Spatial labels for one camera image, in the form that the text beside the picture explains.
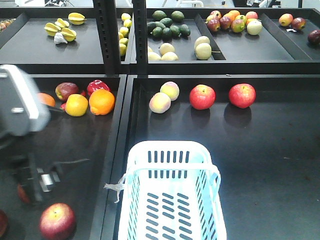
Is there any light blue plastic basket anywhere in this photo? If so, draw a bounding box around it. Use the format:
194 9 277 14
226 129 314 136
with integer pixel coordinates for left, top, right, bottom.
117 140 227 240

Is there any pale peach fruit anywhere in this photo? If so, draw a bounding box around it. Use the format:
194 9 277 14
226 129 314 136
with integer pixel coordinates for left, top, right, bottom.
149 92 171 114
160 81 180 101

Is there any bright red apple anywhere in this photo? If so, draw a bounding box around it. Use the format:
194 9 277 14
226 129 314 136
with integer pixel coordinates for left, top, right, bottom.
228 83 256 109
189 84 216 110

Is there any orange fruit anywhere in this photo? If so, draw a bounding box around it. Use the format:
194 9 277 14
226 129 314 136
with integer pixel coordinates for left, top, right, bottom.
89 89 116 116
37 92 56 107

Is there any red bell pepper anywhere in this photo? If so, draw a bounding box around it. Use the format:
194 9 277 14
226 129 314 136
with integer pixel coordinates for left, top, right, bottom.
86 79 111 96

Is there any white plastic tie strip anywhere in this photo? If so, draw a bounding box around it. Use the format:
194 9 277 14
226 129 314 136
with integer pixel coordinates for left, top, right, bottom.
103 173 127 204

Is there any red green apple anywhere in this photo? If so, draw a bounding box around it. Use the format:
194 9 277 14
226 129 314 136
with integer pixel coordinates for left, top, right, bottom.
55 82 79 102

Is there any white garlic bulb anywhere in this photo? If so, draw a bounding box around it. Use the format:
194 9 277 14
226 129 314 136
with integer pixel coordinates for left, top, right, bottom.
53 32 68 45

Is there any yellow starfruit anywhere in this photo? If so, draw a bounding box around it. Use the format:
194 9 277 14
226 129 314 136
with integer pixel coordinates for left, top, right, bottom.
68 12 87 26

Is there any red apple yellow top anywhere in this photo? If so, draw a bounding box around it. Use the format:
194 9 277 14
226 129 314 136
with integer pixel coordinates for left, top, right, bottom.
39 202 76 240

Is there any black produce stand frame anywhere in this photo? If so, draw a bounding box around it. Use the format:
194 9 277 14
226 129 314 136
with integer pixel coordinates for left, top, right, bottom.
0 7 320 240

